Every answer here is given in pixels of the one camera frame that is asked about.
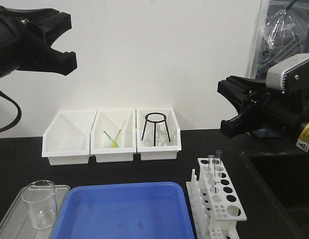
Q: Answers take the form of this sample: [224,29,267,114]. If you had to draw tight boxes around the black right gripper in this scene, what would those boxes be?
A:
[217,76,309,143]

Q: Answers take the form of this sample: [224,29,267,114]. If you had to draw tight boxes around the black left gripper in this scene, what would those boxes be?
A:
[0,7,77,78]

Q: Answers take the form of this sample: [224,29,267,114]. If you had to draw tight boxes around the clear glass test tube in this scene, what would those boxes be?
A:
[208,155,216,186]

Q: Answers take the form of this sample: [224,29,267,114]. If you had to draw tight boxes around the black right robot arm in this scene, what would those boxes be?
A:
[217,76,309,153]

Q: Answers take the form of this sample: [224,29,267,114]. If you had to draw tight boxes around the test tube in rack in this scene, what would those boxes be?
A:
[214,150,223,175]

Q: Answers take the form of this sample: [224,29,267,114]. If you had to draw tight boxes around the blue grey pegboard drying rack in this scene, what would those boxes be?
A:
[247,0,309,138]

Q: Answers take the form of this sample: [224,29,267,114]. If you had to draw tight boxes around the white test tube rack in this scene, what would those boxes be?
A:
[186,157,247,239]

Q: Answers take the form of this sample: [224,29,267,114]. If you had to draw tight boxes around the plastic bag of pegs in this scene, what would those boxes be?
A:
[255,0,309,79]

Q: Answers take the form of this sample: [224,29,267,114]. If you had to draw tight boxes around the black metal tripod stand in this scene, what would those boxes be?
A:
[142,112,171,142]

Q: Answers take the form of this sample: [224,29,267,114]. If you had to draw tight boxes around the black lab sink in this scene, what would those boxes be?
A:
[244,152,309,239]

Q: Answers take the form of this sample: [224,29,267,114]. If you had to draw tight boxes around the glassware in right bin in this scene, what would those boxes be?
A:
[146,125,169,146]

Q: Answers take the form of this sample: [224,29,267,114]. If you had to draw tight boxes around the right white storage bin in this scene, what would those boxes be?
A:
[136,108,181,161]

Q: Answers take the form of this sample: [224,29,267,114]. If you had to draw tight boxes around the white storage bin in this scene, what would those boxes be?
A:
[136,108,181,161]
[90,109,137,163]
[42,110,97,166]

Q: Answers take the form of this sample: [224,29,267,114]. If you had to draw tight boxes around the left white storage bin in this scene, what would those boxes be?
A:
[42,110,97,166]

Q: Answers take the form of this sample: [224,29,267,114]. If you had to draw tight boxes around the middle white storage bin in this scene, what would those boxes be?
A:
[90,109,137,163]

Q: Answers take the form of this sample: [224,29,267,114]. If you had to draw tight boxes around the yellow green plastic droppers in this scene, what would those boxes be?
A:
[103,129,122,148]

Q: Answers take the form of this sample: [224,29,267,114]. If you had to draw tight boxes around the blue plastic tray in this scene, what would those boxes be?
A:
[50,182,195,239]

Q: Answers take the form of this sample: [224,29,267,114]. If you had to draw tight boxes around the clear glass beaker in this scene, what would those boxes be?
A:
[21,180,57,230]

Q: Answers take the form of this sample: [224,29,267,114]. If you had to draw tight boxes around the grey metal tray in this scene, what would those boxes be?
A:
[0,185,70,239]

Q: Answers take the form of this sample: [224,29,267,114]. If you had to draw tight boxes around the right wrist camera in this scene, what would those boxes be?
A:
[266,53,309,93]

